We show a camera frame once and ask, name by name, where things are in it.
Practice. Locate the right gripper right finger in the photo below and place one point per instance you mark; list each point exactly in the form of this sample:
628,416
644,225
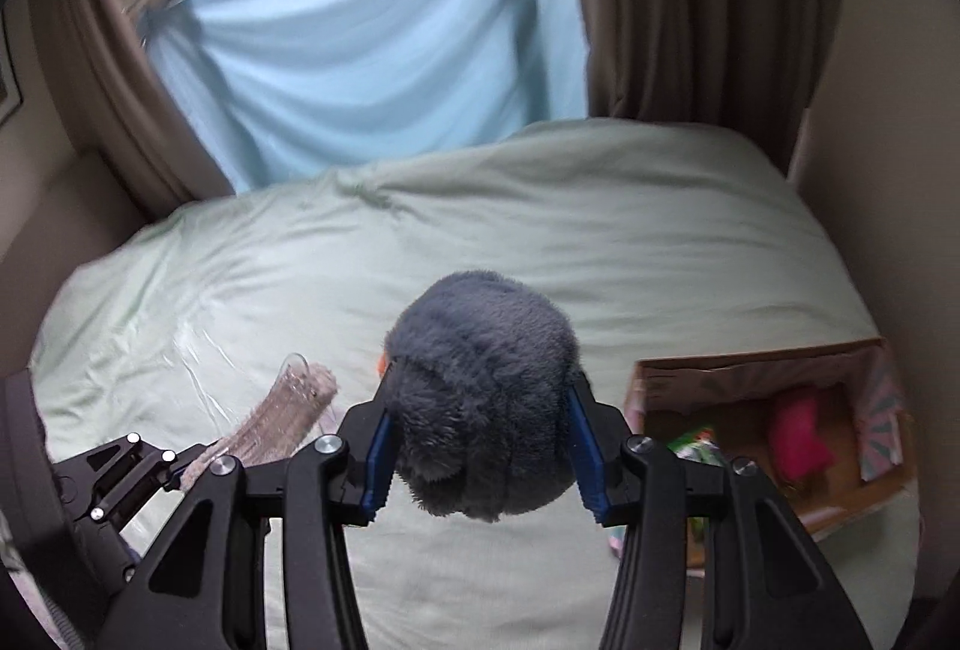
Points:
766,582

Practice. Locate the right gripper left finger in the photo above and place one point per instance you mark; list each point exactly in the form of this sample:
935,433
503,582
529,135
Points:
337,481

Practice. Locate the pink zippered pouch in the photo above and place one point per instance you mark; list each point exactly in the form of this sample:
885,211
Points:
797,450

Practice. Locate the green wet wipes pack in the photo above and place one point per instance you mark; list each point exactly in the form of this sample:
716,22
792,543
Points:
698,445

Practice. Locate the clear packaged brown item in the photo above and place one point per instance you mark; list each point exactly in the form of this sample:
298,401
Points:
300,402

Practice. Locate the grey plush toy orange tuft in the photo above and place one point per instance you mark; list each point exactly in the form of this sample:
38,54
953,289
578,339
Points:
478,371

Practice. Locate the cardboard box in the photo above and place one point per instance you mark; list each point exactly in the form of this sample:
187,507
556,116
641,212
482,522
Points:
829,425

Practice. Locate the pale green bed sheet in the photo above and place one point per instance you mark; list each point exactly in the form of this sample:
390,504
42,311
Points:
654,241

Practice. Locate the left brown curtain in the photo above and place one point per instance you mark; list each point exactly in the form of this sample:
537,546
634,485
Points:
112,102

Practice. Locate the light blue window cloth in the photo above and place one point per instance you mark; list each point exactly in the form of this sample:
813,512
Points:
277,90

